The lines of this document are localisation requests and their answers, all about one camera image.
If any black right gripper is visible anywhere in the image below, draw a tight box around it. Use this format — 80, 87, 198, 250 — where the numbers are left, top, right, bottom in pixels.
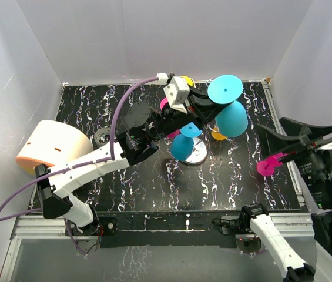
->
254, 114, 332, 205

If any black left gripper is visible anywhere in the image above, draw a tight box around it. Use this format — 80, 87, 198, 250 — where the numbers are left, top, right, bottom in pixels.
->
149, 85, 233, 143

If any blue wine glass back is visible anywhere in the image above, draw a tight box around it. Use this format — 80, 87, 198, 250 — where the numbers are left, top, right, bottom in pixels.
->
207, 75, 248, 138

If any blue wine glass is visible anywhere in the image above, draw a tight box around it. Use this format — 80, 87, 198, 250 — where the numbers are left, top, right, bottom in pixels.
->
170, 122, 202, 161
207, 75, 248, 138

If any orange wine glass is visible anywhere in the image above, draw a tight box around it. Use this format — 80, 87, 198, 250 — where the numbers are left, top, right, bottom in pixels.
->
211, 126, 227, 141
181, 75, 195, 87

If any magenta wine glass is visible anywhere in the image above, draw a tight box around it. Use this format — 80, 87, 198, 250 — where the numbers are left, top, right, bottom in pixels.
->
256, 152, 285, 177
159, 98, 181, 139

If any blue wine glass front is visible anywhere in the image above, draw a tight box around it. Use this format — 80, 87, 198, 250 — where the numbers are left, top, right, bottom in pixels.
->
170, 122, 202, 161

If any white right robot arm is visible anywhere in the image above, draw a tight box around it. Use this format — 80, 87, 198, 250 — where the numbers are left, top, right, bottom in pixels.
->
239, 117, 332, 281

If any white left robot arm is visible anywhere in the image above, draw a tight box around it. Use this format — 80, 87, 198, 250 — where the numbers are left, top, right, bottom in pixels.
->
35, 88, 226, 234

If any orange wine glass on rack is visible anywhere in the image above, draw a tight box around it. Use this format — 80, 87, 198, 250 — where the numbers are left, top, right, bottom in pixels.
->
211, 126, 227, 141

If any white orange appliance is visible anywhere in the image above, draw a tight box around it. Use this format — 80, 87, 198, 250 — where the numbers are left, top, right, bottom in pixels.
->
15, 120, 93, 175

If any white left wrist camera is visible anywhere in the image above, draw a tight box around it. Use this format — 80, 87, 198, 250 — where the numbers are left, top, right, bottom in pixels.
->
156, 73, 190, 114

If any chrome wire wine glass rack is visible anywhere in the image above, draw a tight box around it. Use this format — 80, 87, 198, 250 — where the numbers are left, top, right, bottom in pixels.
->
177, 76, 243, 167

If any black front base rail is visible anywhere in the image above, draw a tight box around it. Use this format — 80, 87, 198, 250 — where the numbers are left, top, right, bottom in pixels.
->
65, 211, 264, 253

